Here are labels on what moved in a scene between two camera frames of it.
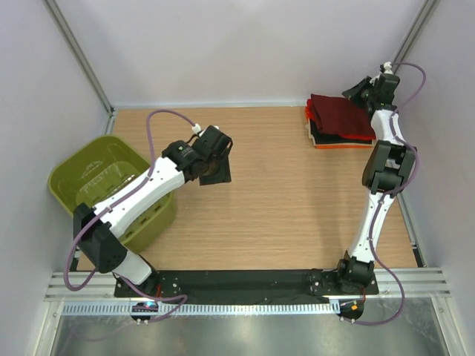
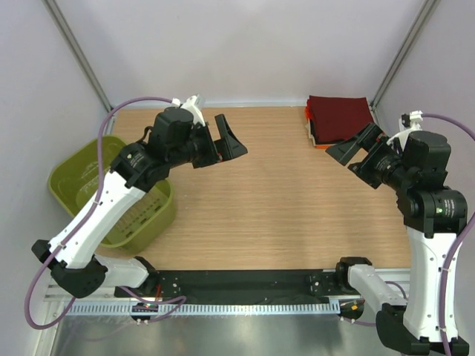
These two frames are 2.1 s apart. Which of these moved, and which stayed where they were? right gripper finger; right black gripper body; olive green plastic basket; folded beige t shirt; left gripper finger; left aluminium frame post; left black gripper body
Moved: right black gripper body; left black gripper body; right gripper finger; left gripper finger
Stayed: left aluminium frame post; folded beige t shirt; olive green plastic basket
